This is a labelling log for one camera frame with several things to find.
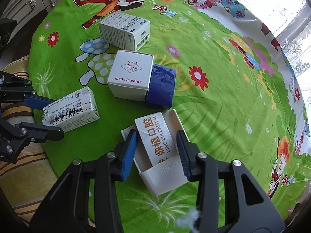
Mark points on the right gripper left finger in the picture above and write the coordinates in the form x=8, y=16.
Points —
x=83, y=199

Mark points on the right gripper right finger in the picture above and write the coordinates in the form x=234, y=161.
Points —
x=247, y=207

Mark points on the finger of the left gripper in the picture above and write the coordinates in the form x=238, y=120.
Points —
x=15, y=89
x=14, y=138

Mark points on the silver patterned medicine box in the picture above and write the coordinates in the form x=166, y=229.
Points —
x=72, y=111

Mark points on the brown white dental box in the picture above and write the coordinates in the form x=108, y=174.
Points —
x=156, y=156

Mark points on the striped beige sofa cushion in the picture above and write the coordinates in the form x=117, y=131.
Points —
x=26, y=183

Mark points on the white made-in-china box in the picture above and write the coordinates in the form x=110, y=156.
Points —
x=130, y=75

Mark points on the white text medicine box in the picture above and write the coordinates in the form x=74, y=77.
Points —
x=125, y=31

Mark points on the dark blue small box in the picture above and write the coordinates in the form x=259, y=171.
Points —
x=161, y=87

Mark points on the green cartoon mushroom cloth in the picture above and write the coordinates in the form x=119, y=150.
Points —
x=235, y=92

